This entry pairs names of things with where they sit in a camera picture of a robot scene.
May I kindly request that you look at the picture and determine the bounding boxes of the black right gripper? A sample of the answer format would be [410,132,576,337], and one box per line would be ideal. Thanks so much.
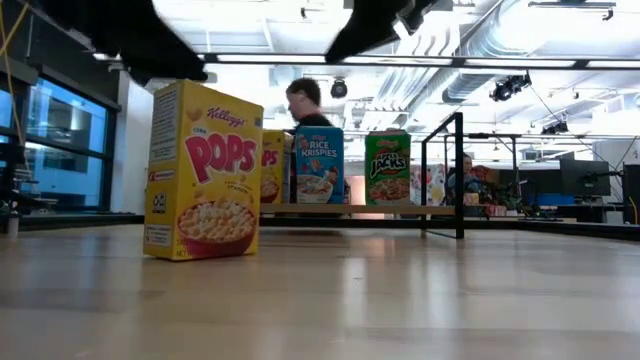
[324,0,442,65]

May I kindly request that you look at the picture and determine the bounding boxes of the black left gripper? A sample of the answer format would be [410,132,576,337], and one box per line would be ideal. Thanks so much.
[39,0,209,86]

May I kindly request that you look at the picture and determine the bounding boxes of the blue Rice Krispies cereal box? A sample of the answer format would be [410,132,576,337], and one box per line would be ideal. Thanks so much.
[294,125,346,205]

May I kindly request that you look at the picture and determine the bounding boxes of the green Apple Jacks cereal box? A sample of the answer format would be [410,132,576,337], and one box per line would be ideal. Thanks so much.
[364,130,412,207]

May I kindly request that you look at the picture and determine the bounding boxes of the yellow Corn Pops cereal box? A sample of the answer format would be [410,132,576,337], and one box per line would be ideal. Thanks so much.
[260,129,295,205]
[143,78,265,262]

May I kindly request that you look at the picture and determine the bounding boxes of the person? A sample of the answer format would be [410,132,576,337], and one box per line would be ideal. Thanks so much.
[446,153,482,206]
[285,77,335,132]

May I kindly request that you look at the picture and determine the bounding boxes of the large glass window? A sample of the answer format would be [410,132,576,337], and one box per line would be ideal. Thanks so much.
[0,77,109,211]

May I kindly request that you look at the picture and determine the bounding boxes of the white colourful printed banner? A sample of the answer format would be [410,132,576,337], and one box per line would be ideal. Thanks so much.
[409,163,447,206]

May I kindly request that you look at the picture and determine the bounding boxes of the black computer monitor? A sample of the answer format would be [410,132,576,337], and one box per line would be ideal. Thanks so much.
[622,163,640,225]
[559,159,612,197]

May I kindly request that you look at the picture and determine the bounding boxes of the silver ventilation duct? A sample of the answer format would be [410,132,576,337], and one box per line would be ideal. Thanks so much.
[442,0,581,104]

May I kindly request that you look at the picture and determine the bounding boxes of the black background rig frame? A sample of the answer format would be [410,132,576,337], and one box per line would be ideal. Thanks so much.
[442,132,519,161]

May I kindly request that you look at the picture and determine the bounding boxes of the black frame wooden shelf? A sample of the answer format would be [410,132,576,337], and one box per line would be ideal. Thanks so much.
[259,112,466,240]

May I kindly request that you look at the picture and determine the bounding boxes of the black aluminium table frame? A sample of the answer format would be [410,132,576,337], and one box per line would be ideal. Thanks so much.
[19,212,640,242]

